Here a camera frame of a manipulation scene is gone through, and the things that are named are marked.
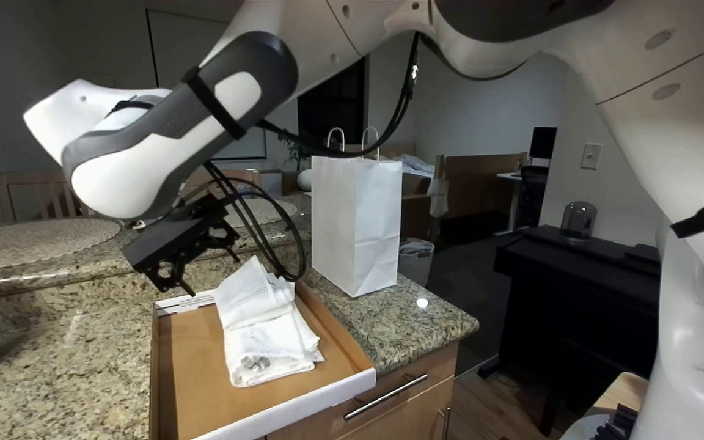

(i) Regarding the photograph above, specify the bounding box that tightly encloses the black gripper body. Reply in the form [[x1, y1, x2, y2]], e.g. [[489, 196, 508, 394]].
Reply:
[[118, 213, 228, 278]]

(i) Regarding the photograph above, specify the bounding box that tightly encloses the wooden drawer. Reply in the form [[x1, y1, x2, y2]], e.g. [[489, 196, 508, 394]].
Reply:
[[148, 278, 378, 440]]

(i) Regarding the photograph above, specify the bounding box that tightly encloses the potted plant in white pot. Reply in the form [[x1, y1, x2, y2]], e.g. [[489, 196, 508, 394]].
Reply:
[[282, 128, 317, 196]]

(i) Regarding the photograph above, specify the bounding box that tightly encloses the folded white towel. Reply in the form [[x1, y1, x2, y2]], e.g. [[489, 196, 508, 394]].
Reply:
[[223, 302, 327, 390]]

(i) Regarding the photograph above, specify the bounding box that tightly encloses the large round woven placemat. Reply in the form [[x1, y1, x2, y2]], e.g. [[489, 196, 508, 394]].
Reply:
[[0, 215, 128, 276]]

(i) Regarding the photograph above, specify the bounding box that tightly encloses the dark window opening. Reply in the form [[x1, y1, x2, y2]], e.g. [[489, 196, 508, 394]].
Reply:
[[295, 56, 368, 155]]

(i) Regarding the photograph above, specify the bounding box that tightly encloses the grey trash bin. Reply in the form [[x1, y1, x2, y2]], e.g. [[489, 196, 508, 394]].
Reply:
[[399, 234, 437, 289]]

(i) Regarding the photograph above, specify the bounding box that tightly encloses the wooden sideboard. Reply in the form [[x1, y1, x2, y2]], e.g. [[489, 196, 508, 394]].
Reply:
[[436, 152, 527, 246]]

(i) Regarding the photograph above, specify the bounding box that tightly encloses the dark computer monitor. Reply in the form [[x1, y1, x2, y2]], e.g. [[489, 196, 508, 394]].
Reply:
[[526, 121, 560, 160]]

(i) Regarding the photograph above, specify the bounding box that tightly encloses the shiny metal kettle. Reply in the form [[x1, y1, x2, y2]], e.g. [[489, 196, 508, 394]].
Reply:
[[560, 198, 598, 238]]

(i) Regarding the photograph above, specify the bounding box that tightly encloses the black upright piano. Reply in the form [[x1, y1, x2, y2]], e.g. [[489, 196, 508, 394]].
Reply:
[[491, 221, 679, 434]]

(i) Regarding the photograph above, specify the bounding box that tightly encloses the light wooden table corner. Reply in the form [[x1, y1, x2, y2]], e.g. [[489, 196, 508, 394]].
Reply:
[[590, 368, 654, 417]]

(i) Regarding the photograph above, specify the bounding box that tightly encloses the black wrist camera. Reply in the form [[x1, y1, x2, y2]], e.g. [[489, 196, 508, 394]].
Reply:
[[178, 193, 236, 227]]

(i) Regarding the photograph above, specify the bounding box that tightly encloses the white paper bag with handles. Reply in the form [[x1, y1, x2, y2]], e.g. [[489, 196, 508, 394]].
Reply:
[[311, 125, 407, 301]]

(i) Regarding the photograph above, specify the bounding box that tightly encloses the metal drawer handle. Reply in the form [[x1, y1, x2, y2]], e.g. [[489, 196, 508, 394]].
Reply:
[[339, 372, 432, 425]]

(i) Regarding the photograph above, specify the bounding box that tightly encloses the white light switch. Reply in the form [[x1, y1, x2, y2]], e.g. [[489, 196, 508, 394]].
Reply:
[[576, 141, 604, 171]]

